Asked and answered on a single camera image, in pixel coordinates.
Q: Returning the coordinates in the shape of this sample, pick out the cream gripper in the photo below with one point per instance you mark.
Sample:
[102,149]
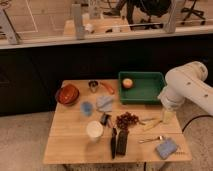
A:
[167,115]

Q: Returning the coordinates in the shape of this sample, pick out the yellow red apple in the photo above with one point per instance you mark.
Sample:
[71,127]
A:
[127,83]

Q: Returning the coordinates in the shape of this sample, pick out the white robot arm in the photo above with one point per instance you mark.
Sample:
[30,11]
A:
[186,82]

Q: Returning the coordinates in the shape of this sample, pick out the white paper cup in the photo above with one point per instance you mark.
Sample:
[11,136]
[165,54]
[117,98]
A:
[94,130]

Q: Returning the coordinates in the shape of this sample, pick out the small metal cup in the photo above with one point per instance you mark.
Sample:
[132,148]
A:
[93,85]

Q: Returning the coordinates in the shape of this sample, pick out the blue plastic cup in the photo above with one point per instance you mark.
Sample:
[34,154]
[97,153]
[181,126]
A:
[86,108]

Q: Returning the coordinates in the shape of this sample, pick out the metal spoon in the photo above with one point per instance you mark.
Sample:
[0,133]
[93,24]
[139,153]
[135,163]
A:
[158,138]

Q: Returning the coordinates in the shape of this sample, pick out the blue sponge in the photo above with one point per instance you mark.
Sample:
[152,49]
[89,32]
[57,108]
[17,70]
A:
[166,148]

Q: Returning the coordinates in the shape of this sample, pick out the green plastic bin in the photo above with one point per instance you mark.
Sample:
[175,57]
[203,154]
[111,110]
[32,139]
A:
[145,90]

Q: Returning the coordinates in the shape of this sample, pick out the bunch of dark grapes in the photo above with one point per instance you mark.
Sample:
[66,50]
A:
[125,120]

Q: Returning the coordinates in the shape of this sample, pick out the black rectangular remote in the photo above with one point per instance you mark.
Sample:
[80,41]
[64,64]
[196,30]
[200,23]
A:
[122,142]

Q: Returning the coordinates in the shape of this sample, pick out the orange carrot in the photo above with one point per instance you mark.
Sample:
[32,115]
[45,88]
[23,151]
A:
[108,88]

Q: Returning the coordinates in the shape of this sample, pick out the small black clip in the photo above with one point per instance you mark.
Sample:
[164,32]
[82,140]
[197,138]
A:
[105,119]

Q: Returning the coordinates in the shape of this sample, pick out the light blue cloth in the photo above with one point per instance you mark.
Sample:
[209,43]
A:
[104,103]

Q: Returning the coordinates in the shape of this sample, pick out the brown wooden bowl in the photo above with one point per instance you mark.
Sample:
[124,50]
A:
[67,95]

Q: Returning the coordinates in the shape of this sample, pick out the black office chair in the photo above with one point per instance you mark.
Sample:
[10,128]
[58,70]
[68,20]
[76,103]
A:
[152,7]

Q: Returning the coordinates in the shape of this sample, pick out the black handled knife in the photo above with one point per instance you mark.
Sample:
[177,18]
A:
[113,143]

